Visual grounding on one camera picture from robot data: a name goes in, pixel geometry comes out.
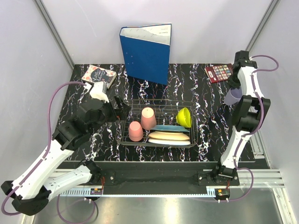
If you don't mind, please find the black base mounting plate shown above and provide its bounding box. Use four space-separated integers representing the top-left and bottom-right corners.
95 161 239 186

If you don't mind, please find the floral cover book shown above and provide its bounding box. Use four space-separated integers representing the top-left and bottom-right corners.
81 64 117 89

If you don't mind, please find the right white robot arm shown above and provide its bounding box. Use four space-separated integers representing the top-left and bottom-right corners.
211 50 271 185

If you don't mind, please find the white plate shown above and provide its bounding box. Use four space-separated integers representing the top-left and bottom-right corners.
148 139 191 146

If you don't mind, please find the yellow-green bowl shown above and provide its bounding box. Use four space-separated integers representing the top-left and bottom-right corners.
176 107 192 128

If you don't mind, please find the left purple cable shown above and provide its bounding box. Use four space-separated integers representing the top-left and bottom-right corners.
0 81 100 223

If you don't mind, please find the tall pink cup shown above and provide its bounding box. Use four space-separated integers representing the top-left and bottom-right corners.
141 107 157 130

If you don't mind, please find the blue binder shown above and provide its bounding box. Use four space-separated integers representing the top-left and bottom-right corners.
119 23 172 85

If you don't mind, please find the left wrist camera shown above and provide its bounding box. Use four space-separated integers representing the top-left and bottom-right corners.
84 81 109 103

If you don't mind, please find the teal plate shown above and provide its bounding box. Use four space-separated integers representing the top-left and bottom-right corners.
151 125 189 133

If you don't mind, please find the wire dish rack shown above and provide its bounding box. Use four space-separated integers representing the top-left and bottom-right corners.
117 99 198 148

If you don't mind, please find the short pink cup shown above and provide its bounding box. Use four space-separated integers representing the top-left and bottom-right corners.
128 121 143 141

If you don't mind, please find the purple cup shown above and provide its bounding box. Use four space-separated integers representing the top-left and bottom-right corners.
224 88 242 106

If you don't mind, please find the dark red card box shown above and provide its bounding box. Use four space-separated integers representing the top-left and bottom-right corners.
205 63 233 83

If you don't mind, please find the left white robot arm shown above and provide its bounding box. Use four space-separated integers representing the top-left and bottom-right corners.
1 96 131 216

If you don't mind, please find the beige plate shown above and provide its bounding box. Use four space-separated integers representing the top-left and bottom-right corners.
148 131 190 140

